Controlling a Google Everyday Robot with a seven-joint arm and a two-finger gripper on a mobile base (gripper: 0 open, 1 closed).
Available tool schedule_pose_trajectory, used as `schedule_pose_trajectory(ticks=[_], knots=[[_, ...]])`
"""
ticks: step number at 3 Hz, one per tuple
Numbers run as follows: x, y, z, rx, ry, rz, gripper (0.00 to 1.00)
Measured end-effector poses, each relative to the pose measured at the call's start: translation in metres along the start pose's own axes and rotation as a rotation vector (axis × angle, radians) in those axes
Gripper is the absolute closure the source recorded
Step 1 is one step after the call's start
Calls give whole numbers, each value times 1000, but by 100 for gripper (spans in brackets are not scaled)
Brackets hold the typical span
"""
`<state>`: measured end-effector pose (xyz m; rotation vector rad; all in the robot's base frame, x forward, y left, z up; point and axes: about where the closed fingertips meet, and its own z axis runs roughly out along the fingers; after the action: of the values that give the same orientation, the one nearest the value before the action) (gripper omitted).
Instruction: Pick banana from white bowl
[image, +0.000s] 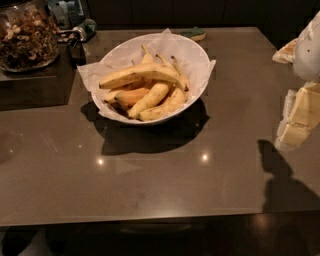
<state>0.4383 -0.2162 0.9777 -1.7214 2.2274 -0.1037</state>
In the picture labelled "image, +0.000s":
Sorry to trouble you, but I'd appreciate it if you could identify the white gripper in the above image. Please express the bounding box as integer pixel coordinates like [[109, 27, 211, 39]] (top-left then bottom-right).
[[272, 11, 320, 151]]

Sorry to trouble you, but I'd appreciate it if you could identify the long yellow banana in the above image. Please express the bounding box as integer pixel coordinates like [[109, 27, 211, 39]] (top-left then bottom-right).
[[99, 63, 182, 89]]

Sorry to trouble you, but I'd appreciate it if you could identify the white bowl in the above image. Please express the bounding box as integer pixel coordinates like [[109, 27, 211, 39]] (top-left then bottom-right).
[[83, 30, 216, 125]]

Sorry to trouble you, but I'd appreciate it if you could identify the front yellow banana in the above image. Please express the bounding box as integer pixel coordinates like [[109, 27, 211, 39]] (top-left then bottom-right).
[[138, 88, 187, 121]]

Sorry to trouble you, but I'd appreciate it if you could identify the right curved banana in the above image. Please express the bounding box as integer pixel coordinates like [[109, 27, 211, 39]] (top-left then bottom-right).
[[156, 54, 189, 92]]

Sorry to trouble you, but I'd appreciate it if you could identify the middle yellow banana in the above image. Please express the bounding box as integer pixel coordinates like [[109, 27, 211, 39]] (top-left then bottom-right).
[[128, 82, 172, 119]]

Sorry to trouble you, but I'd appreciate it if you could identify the back upright banana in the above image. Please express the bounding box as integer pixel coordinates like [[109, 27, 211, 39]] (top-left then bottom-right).
[[141, 45, 154, 64]]

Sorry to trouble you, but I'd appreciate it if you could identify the small orange-yellow banana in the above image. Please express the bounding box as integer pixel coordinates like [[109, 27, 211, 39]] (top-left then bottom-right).
[[114, 87, 149, 106]]

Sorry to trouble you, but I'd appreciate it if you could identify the green yellow sponge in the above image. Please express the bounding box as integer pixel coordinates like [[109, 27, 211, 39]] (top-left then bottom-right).
[[180, 26, 206, 42]]

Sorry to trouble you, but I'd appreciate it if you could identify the jar metal clasp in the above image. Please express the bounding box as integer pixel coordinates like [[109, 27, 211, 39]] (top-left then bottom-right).
[[58, 19, 97, 42]]

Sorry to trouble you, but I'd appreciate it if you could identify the dark wooden box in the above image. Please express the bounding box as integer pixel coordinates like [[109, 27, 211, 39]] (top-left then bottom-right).
[[0, 42, 86, 111]]

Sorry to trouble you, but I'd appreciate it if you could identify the glass jar of nuts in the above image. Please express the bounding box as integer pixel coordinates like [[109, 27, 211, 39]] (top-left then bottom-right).
[[0, 0, 59, 72]]

